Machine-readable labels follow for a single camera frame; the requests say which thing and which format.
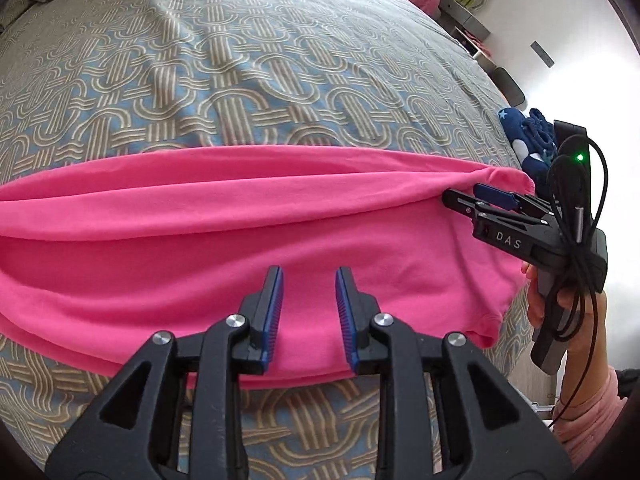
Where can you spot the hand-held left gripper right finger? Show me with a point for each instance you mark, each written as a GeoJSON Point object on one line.
{"type": "Point", "coordinates": [344, 310]}

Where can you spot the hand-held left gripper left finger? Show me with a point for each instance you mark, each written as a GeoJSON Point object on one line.
{"type": "Point", "coordinates": [274, 310]}

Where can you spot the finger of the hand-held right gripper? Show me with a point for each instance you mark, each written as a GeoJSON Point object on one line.
{"type": "Point", "coordinates": [495, 196]}
{"type": "Point", "coordinates": [462, 202]}

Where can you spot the pink pants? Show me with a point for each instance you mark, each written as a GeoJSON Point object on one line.
{"type": "Point", "coordinates": [200, 220]}

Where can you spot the person's right hand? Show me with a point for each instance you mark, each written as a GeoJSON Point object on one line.
{"type": "Point", "coordinates": [590, 340]}

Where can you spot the navy star print garment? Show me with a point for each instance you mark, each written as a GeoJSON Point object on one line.
{"type": "Point", "coordinates": [530, 135]}

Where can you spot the grey chair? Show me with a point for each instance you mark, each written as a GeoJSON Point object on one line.
{"type": "Point", "coordinates": [510, 85]}

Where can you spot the grey desk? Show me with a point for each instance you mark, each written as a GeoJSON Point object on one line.
{"type": "Point", "coordinates": [467, 20]}

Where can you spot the patterned grey blue bedspread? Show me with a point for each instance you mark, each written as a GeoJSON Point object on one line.
{"type": "Point", "coordinates": [250, 60]}

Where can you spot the grey wall switch plate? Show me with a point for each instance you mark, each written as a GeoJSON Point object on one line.
{"type": "Point", "coordinates": [542, 53]}

